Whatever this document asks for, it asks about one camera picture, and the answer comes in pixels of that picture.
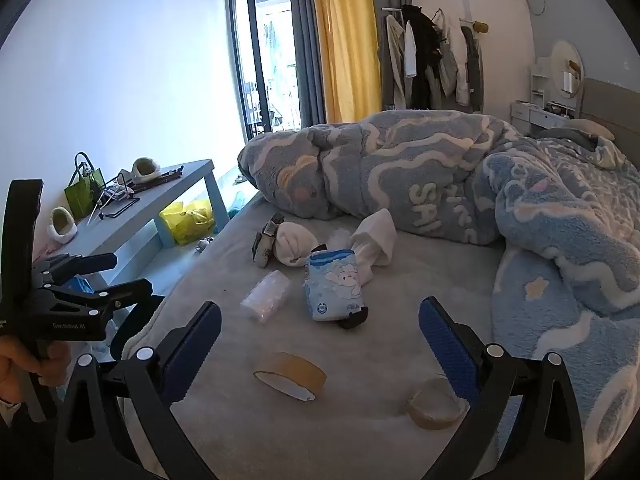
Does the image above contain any person's left hand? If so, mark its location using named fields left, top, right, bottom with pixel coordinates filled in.
left=0, top=335, right=73, bottom=403

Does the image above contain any white vanity desk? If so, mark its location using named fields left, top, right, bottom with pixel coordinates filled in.
left=510, top=57, right=583, bottom=136

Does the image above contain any grey hanging garment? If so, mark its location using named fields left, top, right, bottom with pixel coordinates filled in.
left=456, top=25, right=485, bottom=113

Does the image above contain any black wire stand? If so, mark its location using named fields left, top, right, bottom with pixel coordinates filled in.
left=92, top=180, right=141, bottom=218

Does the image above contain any grey striped cloth roll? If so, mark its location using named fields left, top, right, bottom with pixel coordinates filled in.
left=251, top=213, right=283, bottom=267

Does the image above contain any blue patterned fleece blanket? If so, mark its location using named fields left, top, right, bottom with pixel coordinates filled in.
left=237, top=109, right=640, bottom=480

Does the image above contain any black coat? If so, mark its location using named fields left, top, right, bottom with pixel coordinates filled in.
left=401, top=5, right=443, bottom=110

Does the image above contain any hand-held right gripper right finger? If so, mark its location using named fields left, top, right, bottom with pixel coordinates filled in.
left=418, top=296, right=586, bottom=480

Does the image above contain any clothes rack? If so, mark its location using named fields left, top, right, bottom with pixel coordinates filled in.
left=380, top=4, right=486, bottom=113

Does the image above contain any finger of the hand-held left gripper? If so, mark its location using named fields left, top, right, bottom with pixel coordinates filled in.
left=42, top=279, right=167, bottom=361
left=32, top=252, right=119, bottom=286

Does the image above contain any yellow curtain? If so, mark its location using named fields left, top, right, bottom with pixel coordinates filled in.
left=307, top=0, right=383, bottom=123

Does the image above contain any clear plastic bag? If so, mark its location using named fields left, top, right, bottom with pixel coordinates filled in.
left=240, top=270, right=292, bottom=325

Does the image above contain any dark pillow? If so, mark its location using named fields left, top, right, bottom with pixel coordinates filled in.
left=537, top=127, right=601, bottom=151

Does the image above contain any yellow plastic bag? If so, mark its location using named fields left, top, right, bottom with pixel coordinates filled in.
left=159, top=199, right=216, bottom=247

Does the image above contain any green handbag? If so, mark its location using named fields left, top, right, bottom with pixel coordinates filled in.
left=64, top=152, right=107, bottom=220

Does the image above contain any glass sliding door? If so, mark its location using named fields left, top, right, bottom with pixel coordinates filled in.
left=227, top=0, right=301, bottom=146

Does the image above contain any grey headboard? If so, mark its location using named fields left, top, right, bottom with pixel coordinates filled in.
left=582, top=77, right=640, bottom=161

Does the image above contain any teal cloth toy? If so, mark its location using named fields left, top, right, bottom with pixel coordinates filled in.
left=227, top=190, right=253, bottom=216

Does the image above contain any bed mattress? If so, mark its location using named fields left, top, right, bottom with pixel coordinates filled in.
left=120, top=192, right=506, bottom=480

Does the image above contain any grey white coat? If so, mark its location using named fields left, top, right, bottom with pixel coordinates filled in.
left=382, top=14, right=417, bottom=111

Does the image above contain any white grey jacket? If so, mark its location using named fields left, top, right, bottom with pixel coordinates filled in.
left=431, top=10, right=461, bottom=106

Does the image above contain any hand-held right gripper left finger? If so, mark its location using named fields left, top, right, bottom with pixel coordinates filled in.
left=52, top=301, right=222, bottom=480

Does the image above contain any blue printed tissue pack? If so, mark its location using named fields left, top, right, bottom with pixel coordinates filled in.
left=303, top=249, right=369, bottom=322

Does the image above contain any grey curtain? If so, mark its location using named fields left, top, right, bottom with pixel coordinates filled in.
left=287, top=0, right=328, bottom=131

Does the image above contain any blue table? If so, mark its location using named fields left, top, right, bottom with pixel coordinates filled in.
left=37, top=159, right=231, bottom=286

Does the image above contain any rolled white sock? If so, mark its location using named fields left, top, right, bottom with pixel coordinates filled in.
left=274, top=221, right=318, bottom=267

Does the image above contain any round mirror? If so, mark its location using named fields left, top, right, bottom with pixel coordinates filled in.
left=550, top=40, right=585, bottom=100

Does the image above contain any light pillow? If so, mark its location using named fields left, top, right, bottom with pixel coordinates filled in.
left=565, top=119, right=616, bottom=142

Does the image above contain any white green slipper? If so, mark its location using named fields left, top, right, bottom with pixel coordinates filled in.
left=131, top=157, right=162, bottom=186
left=47, top=206, right=78, bottom=243

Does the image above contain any black clip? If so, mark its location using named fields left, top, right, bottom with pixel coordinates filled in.
left=336, top=308, right=371, bottom=331

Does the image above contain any dark stick bundle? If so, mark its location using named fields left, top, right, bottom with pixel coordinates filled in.
left=127, top=165, right=186, bottom=193

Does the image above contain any long white sock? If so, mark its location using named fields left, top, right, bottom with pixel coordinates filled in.
left=350, top=208, right=397, bottom=283

